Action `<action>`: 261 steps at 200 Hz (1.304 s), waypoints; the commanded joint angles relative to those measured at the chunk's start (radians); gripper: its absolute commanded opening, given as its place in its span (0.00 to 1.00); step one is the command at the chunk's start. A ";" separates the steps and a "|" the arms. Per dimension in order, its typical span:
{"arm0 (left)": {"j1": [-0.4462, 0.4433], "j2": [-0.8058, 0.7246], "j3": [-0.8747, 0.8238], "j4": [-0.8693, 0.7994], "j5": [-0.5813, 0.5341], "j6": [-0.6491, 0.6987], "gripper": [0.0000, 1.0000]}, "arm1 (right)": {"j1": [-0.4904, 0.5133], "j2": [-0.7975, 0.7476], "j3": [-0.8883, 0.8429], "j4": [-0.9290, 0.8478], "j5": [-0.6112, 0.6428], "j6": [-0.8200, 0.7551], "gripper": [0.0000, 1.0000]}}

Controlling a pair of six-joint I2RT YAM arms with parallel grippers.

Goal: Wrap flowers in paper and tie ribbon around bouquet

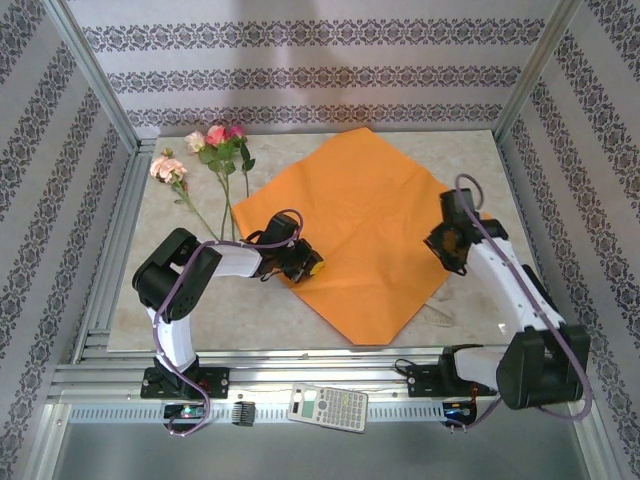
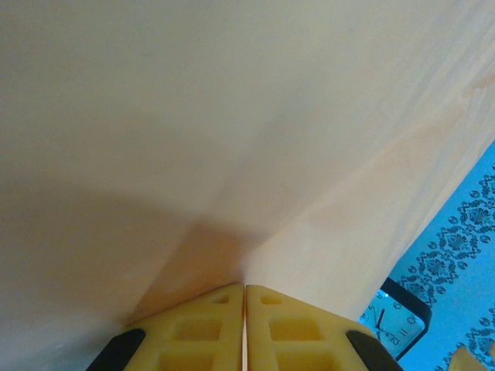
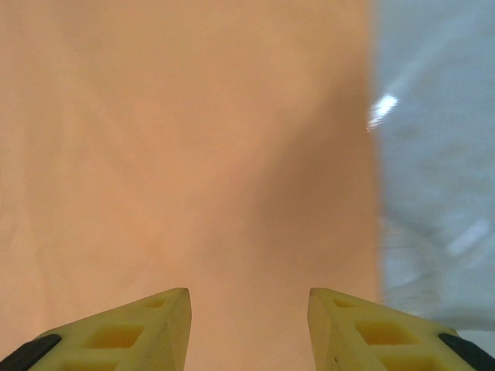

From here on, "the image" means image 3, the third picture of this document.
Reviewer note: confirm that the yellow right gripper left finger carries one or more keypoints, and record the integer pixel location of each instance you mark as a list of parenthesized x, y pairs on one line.
[(154, 340)]

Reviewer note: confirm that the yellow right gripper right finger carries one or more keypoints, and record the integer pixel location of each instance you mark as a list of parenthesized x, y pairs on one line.
[(340, 340)]

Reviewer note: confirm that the orange wrapping paper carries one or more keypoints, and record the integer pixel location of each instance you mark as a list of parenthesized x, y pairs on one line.
[(174, 154)]

